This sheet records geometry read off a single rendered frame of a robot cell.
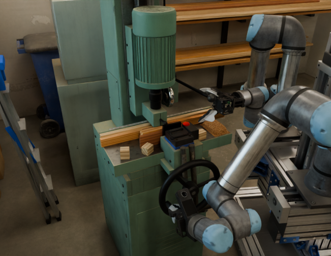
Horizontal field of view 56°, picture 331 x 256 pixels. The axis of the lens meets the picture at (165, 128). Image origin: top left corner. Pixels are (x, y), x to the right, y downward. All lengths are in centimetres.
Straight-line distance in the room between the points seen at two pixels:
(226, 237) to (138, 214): 68
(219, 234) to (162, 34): 75
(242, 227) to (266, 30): 82
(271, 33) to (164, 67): 47
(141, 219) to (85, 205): 98
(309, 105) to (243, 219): 38
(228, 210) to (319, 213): 56
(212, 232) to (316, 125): 40
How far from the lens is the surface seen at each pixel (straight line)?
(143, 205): 150
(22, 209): 259
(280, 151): 178
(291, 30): 142
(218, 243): 92
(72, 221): 238
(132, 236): 162
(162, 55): 126
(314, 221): 150
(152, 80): 129
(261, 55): 150
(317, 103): 91
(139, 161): 133
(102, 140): 140
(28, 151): 205
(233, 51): 382
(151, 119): 141
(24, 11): 355
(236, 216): 98
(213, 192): 105
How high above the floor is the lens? 167
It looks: 30 degrees down
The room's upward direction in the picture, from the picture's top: straight up
